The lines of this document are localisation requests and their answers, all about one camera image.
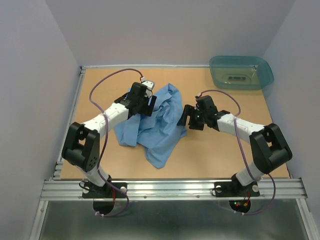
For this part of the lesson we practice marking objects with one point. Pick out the aluminium rail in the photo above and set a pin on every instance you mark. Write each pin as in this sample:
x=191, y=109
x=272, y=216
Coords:
x=164, y=189
x=59, y=162

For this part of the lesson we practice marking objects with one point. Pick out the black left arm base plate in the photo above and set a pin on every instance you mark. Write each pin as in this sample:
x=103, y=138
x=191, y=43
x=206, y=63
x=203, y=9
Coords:
x=91, y=191

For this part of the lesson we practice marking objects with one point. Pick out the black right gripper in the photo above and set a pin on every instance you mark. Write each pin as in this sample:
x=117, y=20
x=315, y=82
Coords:
x=188, y=110

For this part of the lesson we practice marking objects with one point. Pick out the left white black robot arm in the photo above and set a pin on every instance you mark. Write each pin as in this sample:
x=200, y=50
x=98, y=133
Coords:
x=82, y=143

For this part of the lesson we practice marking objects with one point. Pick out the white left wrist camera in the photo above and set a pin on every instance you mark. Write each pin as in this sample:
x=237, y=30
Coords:
x=150, y=86

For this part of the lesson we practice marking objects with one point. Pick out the light blue shirt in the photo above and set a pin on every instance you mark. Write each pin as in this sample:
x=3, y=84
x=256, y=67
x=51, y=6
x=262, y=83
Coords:
x=158, y=133

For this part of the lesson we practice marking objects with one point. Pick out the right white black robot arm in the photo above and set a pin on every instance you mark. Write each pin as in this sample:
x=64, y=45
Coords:
x=269, y=147

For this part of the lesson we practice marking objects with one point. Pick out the teal plastic bin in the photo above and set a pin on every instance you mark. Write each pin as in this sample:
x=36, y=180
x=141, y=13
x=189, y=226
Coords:
x=240, y=72

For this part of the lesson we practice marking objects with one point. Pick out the aluminium front rail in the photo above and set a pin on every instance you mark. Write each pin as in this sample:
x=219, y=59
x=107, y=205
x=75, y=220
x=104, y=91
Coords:
x=164, y=189

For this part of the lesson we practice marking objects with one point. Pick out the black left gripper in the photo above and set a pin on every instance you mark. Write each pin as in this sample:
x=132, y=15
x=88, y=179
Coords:
x=147, y=110

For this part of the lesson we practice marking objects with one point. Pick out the aluminium left side rail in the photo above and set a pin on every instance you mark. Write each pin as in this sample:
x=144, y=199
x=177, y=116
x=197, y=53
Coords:
x=59, y=162

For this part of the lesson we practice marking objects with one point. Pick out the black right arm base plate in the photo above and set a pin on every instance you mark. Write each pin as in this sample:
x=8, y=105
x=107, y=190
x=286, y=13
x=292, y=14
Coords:
x=230, y=189

